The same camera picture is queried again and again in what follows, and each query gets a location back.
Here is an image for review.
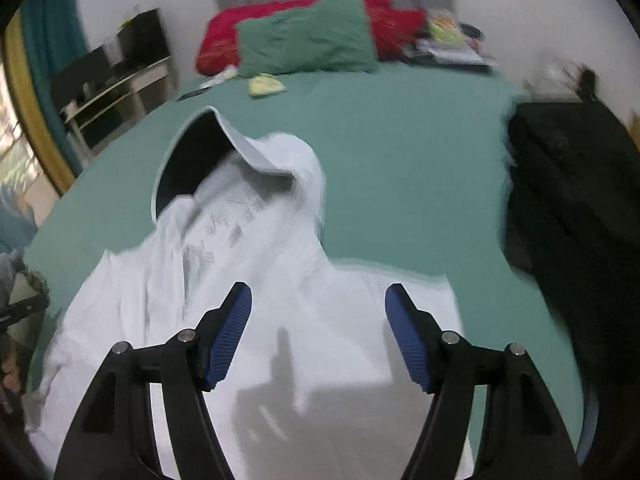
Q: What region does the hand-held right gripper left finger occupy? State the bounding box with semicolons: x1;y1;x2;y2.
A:
52;282;253;480

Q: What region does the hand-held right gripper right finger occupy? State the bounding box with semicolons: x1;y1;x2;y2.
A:
384;283;586;480

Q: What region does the white hoodie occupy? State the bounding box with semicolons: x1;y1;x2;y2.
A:
27;106;476;480

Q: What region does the pile of black clothes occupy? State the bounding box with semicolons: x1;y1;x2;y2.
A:
502;100;640;411

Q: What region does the person's left hand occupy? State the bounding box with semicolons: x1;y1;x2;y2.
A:
0;350;25;411

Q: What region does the olive garment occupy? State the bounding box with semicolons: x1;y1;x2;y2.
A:
7;260;49;356

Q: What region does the grey folded sweatshirt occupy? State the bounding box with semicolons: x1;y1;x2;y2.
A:
0;251;25;286

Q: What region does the bed with green sheet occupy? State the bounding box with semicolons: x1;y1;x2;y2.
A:
22;65;596;466

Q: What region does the window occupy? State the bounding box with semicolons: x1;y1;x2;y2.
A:
0;60;41;186

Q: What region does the yellow curtain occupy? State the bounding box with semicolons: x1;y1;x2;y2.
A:
2;10;76;196

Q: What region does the white desk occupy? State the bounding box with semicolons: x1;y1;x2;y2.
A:
60;55;176;161

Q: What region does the small yellow cloth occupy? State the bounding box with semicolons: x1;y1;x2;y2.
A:
248;74;286;98

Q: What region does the white crumpled paper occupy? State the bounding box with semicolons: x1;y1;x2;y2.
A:
200;66;237;88

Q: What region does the teal curtain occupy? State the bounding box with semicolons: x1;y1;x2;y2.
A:
20;0;83;176

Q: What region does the pile of books and papers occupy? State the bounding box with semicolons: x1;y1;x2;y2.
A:
405;22;496;68

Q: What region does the green pillow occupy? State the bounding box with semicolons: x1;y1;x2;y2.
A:
235;0;378;78

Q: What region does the yellow plastic bag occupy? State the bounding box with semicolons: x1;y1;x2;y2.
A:
427;9;459;43

